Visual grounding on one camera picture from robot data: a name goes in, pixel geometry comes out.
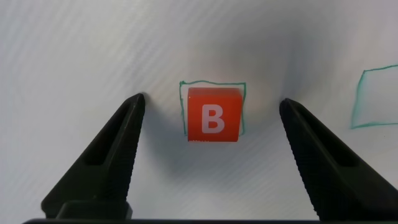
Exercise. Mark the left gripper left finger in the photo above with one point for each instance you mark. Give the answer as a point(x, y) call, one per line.
point(102, 174)

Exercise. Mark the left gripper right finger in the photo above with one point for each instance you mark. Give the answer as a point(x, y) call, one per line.
point(335, 174)

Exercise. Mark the orange B letter block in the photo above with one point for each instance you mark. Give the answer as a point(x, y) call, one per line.
point(214, 115)

